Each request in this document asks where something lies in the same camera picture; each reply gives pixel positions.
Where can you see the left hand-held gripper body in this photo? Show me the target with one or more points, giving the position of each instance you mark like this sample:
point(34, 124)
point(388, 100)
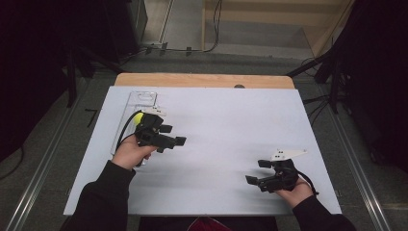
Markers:
point(150, 133)

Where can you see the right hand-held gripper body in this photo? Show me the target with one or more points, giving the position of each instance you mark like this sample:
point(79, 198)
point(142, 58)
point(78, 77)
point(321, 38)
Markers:
point(282, 176)

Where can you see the yellow tennis ball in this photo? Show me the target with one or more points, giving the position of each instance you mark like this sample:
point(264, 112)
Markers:
point(138, 118)

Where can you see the clear plastic tray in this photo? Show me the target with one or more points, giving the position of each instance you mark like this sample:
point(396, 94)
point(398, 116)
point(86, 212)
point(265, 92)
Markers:
point(141, 97)

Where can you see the person's right hand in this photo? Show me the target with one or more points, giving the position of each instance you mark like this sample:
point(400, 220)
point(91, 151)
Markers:
point(296, 195)

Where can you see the person's left hand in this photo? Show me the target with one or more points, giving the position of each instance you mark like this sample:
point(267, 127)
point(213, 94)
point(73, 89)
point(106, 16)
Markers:
point(130, 154)

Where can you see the white board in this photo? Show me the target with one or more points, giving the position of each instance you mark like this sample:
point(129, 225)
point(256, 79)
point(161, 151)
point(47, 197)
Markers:
point(224, 186)

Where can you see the wooden table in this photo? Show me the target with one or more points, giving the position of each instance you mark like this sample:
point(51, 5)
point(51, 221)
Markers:
point(192, 79)

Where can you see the person's dark red clothing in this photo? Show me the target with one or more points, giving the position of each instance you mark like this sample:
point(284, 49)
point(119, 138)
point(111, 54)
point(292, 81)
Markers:
point(208, 224)

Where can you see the black metal stand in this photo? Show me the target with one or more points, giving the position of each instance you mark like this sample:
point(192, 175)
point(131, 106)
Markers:
point(72, 80)
point(333, 83)

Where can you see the black cabinet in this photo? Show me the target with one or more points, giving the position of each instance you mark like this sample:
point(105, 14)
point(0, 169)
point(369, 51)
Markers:
point(128, 29)

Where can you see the metal floor rail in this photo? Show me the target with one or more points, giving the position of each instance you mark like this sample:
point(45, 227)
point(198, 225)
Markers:
point(41, 173)
point(359, 166)

